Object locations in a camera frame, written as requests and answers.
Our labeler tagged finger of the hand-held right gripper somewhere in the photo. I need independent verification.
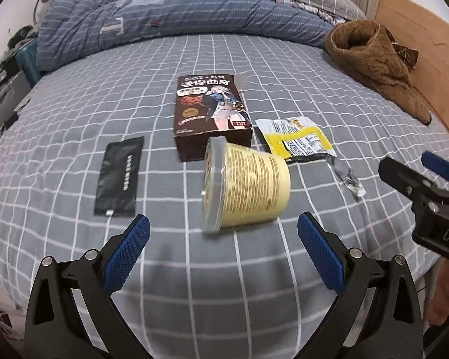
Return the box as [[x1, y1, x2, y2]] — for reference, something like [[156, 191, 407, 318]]
[[421, 151, 449, 203], [378, 156, 435, 200]]

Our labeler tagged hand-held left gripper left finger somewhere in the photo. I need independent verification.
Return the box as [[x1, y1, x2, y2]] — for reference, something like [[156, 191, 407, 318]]
[[24, 214, 152, 359]]

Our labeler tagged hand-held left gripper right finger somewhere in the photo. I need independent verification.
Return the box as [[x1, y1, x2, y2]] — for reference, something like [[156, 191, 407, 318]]
[[297, 212, 424, 359]]

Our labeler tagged yellow plastic cup with lid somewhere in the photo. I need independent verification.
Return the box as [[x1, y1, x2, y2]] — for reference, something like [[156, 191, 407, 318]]
[[201, 136, 292, 234]]

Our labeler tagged person's right hand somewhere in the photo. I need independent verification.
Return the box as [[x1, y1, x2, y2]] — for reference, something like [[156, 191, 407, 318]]
[[426, 260, 449, 327]]

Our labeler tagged clear plastic wrapper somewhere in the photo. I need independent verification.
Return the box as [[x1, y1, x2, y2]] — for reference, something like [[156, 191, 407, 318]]
[[325, 156, 366, 199]]

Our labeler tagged black foil pouch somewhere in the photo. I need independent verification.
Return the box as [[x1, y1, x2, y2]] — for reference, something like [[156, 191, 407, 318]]
[[93, 136, 145, 218]]

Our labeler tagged brown fleece garment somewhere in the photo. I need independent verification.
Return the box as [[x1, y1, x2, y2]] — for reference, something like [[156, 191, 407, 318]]
[[325, 19, 433, 126]]

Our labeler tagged dark patterned cloth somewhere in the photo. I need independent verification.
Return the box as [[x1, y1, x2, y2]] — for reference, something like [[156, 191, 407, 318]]
[[393, 43, 420, 70]]

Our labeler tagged yellow snack wrapper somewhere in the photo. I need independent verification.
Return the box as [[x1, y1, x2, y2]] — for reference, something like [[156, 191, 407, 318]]
[[255, 117, 336, 163]]

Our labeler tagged wooden headboard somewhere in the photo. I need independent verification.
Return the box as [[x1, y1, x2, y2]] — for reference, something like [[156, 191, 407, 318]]
[[374, 0, 449, 146]]

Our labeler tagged grey checked bed sheet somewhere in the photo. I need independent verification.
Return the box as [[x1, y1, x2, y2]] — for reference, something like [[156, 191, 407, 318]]
[[0, 32, 449, 359]]

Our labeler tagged brown printed cookie box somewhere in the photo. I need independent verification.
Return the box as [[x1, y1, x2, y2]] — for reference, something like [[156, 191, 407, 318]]
[[174, 73, 254, 163]]

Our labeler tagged blue striped quilt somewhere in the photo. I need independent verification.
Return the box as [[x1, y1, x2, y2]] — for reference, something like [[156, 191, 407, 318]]
[[35, 0, 338, 74]]

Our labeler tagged black cable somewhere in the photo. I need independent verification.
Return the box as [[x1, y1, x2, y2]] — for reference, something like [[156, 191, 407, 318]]
[[0, 99, 32, 166]]

